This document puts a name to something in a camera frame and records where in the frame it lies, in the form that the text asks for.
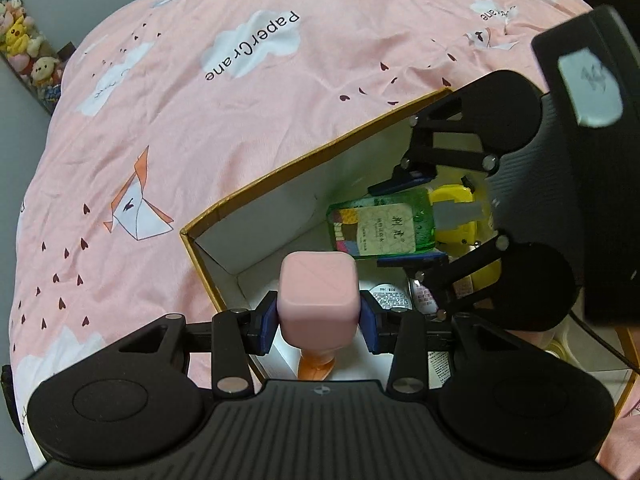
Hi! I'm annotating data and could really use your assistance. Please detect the cream round jar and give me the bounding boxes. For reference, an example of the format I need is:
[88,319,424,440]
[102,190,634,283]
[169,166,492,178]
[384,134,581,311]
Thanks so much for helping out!
[542,335,571,362]

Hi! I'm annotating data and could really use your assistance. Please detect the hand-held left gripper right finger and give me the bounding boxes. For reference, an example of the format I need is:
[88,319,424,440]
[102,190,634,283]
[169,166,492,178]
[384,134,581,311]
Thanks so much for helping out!
[360,290,521,401]

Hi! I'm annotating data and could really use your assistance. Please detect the yellow plastic case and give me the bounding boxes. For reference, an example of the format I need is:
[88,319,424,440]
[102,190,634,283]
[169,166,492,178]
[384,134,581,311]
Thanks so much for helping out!
[429,184,503,291]

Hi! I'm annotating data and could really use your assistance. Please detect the pink printed blanket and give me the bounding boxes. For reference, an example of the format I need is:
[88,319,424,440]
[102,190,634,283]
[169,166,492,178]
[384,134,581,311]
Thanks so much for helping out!
[7,0,640,480]

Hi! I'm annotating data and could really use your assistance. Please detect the brown cardboard box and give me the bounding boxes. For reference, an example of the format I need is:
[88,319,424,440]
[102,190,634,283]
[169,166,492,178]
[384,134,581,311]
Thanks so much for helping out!
[179,87,640,421]

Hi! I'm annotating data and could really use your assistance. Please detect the pink cap bottle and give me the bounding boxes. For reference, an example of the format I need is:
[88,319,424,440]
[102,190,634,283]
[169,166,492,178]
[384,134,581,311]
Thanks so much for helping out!
[277,251,362,382]

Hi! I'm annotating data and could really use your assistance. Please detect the white printed carton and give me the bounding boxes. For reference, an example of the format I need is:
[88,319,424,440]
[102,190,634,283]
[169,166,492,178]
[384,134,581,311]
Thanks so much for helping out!
[427,351,454,391]

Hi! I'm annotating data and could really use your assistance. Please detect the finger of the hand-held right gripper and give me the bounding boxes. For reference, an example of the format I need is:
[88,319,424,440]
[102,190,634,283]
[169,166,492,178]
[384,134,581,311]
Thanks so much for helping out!
[376,235,511,321]
[369,87,501,197]

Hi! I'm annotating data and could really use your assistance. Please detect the plush toy pile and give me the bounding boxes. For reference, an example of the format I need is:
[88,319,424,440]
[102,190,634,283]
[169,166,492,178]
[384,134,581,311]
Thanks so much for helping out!
[0,0,68,113]

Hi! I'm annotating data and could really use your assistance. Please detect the small white round jar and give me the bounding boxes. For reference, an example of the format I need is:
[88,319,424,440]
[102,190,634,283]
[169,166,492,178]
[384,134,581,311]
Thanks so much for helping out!
[370,282,414,311]

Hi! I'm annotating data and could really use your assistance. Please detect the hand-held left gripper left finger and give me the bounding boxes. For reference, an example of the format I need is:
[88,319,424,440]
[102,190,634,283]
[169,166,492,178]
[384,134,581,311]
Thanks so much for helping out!
[120,290,278,401]

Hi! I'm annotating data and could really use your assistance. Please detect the black cable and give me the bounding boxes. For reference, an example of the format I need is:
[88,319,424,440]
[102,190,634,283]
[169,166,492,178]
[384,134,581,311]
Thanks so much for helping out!
[567,310,640,376]

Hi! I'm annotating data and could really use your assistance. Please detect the green bottle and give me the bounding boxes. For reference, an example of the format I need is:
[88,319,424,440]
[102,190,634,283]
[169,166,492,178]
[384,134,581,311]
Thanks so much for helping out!
[326,187,487,259]

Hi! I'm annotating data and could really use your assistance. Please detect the pink white tube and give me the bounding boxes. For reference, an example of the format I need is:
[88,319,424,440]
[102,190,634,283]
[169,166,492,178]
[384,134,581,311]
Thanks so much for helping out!
[410,280,440,315]

